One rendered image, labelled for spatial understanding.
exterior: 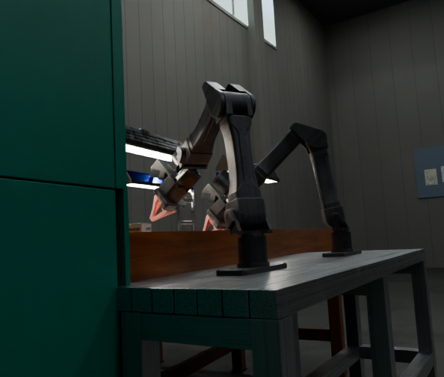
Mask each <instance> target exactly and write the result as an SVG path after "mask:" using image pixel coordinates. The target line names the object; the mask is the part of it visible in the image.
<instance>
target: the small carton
mask: <svg viewBox="0 0 444 377"><path fill-rule="evenodd" d="M129 232H152V228H151V223H138V224H129Z"/></svg>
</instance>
